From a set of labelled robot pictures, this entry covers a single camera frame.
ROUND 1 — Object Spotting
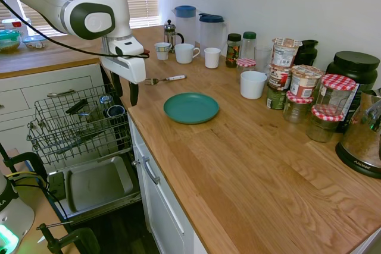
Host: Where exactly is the black table clamp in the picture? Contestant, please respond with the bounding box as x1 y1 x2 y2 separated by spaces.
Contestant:
36 222 101 254
2 152 49 190

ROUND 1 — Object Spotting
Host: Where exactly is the white robot base green light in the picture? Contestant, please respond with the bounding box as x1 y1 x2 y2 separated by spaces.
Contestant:
0 173 36 254

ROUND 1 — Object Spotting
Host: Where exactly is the white cup with pattern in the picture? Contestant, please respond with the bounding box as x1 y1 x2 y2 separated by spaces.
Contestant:
154 42 172 61

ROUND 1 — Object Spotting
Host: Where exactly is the clear drinking glass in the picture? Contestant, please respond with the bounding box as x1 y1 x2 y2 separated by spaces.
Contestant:
254 45 273 74

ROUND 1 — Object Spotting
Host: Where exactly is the stainless steel electric kettle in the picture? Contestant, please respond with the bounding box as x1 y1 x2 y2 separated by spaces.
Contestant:
335 87 381 179

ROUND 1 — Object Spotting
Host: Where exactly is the wide white cup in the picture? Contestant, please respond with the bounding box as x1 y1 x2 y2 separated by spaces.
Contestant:
239 70 268 99

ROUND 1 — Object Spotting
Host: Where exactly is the clear glass jar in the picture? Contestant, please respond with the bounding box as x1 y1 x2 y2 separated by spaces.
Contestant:
99 94 114 111

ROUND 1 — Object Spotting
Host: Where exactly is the white drawer cabinet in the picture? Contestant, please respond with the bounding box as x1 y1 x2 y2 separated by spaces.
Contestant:
0 62 104 155

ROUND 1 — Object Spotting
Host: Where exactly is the white mug with handle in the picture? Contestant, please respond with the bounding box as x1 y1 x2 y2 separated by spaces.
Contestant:
174 43 201 64

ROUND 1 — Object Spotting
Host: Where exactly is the white ribbed cup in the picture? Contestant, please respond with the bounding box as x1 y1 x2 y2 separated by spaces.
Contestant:
204 47 222 70

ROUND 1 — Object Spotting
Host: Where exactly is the small jar red checked lid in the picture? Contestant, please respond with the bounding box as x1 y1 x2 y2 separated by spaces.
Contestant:
236 57 258 84

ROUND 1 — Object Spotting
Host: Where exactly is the glass french press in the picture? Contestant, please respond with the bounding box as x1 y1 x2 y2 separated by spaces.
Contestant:
163 19 185 54

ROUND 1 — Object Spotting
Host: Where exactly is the yellow network cable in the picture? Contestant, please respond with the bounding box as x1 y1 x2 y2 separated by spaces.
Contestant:
4 171 34 179

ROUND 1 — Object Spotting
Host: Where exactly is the fork with white handle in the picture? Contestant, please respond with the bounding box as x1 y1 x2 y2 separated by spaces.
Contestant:
144 74 188 86

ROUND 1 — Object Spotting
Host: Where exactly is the teal plastic plate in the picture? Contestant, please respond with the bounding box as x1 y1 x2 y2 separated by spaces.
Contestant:
163 92 220 125

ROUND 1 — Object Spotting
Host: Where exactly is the red white oatmeal cup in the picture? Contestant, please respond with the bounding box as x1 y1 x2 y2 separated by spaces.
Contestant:
289 64 326 99

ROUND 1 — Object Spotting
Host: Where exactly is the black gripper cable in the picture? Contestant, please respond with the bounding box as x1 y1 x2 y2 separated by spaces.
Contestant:
0 0 151 60

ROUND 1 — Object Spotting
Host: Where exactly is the silver drawer handle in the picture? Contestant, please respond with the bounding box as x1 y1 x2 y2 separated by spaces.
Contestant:
46 88 77 98
140 155 162 186

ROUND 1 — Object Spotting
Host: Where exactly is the white container red label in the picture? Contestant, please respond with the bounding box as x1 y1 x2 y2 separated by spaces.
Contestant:
1 18 32 33

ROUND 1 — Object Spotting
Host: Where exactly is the black protein powder tub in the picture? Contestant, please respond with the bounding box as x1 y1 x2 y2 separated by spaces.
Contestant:
325 51 381 133

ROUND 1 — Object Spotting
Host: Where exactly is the light wooden robot table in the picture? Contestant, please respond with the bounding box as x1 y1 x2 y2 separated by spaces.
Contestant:
0 146 73 254

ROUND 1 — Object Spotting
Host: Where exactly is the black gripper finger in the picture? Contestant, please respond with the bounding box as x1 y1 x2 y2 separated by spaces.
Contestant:
128 80 141 107
111 71 124 98

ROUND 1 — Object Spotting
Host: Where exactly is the clear pitcher light blue lid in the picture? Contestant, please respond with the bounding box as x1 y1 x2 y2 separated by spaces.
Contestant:
174 5 198 45

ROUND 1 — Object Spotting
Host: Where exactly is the green food cup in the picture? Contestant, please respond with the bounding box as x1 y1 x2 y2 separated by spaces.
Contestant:
266 83 288 111

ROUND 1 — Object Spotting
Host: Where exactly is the large jar red checked lid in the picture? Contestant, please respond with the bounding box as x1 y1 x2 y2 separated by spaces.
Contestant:
313 73 357 117

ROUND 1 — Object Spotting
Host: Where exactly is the food container blue lid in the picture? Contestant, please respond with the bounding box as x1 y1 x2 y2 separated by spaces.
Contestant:
21 35 49 51

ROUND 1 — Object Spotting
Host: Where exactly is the dark spice jar black lid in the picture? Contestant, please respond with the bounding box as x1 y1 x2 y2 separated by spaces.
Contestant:
225 33 242 68

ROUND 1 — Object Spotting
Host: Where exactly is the black bottle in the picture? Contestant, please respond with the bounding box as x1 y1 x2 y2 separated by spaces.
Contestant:
293 39 320 68

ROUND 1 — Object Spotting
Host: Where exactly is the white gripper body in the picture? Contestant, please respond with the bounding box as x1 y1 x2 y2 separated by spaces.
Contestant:
101 55 147 86

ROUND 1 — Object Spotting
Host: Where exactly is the red printed food cup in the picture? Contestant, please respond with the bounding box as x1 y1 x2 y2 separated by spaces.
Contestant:
267 64 294 92

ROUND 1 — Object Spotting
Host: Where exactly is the clear pitcher dark blue lid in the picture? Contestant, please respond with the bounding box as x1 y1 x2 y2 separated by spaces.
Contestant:
198 12 229 58

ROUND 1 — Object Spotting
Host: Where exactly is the grey wire dishwasher rack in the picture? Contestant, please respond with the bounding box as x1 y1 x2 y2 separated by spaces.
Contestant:
26 83 133 166

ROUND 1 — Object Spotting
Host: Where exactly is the food container teal lid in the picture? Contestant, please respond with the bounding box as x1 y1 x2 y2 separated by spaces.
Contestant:
0 29 23 55

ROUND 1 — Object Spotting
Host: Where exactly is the glass jar red checked lid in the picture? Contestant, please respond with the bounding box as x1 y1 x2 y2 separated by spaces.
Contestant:
305 107 345 143
282 90 315 125

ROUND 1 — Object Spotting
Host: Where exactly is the steel dishwasher door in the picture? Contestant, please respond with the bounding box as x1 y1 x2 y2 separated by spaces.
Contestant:
46 155 142 222

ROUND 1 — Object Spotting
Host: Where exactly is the dark blue mug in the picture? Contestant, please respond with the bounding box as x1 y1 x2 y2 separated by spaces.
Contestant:
106 104 126 118

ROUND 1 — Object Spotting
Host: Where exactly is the clear jar green lid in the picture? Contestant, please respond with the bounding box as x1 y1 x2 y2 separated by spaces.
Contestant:
241 31 258 60

